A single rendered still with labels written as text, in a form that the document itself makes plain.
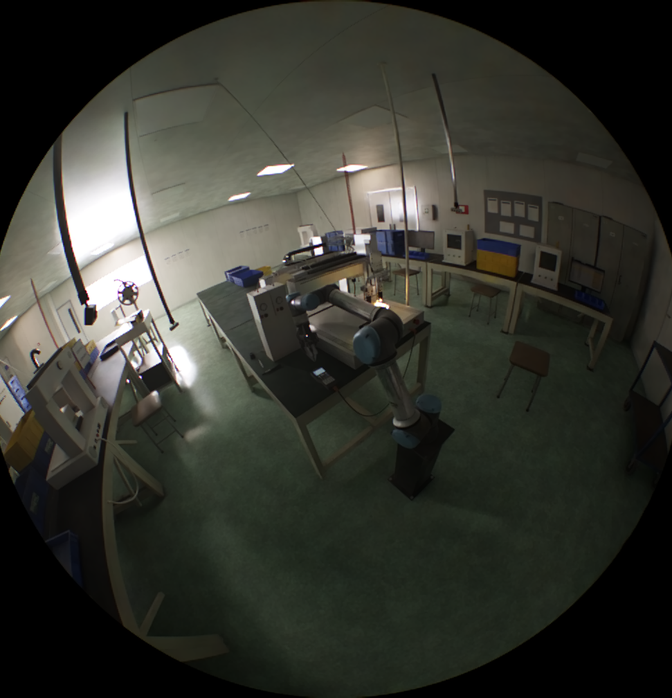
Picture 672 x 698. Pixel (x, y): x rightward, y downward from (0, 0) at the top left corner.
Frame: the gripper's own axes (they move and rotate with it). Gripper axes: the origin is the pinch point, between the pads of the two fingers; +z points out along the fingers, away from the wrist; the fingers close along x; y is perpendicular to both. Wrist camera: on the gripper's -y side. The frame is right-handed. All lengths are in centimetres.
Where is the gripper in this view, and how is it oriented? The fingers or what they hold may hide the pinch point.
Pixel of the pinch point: (313, 359)
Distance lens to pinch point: 122.5
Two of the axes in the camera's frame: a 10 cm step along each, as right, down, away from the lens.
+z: 2.8, 9.0, 3.3
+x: 8.2, -4.1, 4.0
